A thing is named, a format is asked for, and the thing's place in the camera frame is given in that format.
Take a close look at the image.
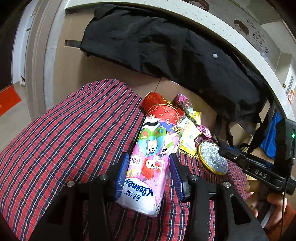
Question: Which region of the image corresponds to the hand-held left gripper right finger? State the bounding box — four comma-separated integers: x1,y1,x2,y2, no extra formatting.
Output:
169,153,270,241

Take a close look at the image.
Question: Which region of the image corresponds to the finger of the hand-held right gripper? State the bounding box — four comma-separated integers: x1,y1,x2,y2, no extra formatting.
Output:
226,146,276,169
218,147,287,192

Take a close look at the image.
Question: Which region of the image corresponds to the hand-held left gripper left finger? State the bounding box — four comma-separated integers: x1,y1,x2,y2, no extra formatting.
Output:
29,152,130,241

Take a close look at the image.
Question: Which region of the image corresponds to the cartoon print tissue pack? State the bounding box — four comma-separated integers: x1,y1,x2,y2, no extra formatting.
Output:
116,116,185,218

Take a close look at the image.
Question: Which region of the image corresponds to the yellow-rimmed silver glitter disc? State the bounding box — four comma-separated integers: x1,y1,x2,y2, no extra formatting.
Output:
198,141,228,176

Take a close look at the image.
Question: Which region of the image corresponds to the white and yellow snack wrapper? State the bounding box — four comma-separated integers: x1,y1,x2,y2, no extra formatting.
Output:
179,120,201,154

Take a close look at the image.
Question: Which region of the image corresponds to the pink round sticker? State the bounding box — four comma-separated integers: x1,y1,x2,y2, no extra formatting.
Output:
198,125,212,139

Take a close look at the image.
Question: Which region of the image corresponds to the yellow candy wrapper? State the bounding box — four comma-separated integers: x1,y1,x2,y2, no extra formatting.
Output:
188,111,202,123

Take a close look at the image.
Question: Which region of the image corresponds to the red paper cup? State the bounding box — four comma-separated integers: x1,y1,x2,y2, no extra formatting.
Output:
142,92,168,114
146,105,185,126

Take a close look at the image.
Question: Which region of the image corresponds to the pink candy wrapper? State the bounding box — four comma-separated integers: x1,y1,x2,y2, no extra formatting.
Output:
174,93,197,116

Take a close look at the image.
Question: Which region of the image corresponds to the person's right hand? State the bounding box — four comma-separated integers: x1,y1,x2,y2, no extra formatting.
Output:
245,179,288,231

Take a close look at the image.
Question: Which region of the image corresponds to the blue towel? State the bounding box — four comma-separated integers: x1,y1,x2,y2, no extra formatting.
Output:
260,111,281,160

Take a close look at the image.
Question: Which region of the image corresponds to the red plaid cloth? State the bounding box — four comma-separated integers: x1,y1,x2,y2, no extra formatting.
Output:
0,79,252,241

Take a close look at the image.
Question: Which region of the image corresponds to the black fabric bag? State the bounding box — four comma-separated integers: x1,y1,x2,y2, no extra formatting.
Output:
80,3,277,151

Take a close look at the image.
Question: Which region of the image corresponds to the red floor mat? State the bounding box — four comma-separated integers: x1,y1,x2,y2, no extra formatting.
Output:
0,85,22,116

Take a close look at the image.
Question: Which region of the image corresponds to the thin black cable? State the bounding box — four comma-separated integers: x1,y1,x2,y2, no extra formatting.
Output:
282,181,289,233

